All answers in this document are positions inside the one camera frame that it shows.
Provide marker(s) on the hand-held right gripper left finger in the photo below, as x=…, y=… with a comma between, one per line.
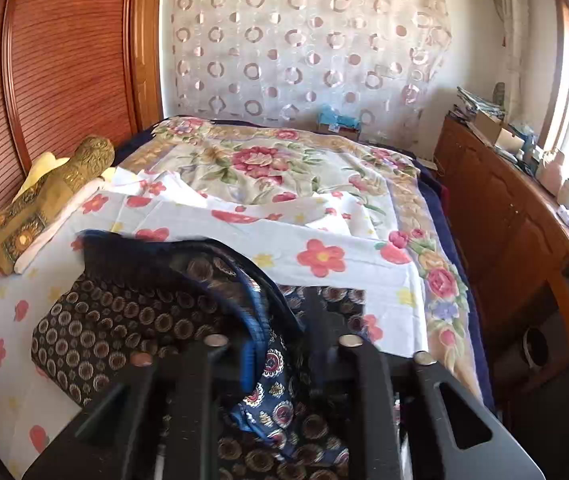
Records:
x=250, y=360

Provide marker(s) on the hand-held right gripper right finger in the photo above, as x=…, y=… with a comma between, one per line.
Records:
x=322, y=345

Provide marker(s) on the dark blue patterned garment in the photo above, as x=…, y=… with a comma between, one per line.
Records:
x=129, y=310

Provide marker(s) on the white flower print sheet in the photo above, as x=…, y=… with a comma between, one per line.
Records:
x=284, y=232

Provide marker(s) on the gold embroidered pillow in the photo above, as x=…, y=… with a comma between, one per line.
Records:
x=49, y=200

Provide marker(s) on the yellow cloth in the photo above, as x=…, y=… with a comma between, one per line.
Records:
x=44, y=167

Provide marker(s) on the dark round bin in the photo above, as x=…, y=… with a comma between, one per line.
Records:
x=535, y=347

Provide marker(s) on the cardboard box with blue item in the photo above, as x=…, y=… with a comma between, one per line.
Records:
x=339, y=124

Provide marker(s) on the wooden side cabinet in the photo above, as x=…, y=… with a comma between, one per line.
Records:
x=504, y=210

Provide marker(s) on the wooden headboard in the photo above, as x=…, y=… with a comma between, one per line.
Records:
x=64, y=70

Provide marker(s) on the open cardboard box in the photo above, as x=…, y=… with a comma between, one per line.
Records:
x=486, y=127

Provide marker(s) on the white small box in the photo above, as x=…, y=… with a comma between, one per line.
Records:
x=509, y=142

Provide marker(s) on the stack of papers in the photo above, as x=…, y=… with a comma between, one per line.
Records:
x=476, y=102

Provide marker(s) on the pink bottle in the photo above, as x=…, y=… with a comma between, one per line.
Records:
x=551, y=170

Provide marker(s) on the blue plastic bag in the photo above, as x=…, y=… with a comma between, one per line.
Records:
x=524, y=135

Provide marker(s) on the circle pattern sheer curtain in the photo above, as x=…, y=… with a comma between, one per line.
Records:
x=304, y=45

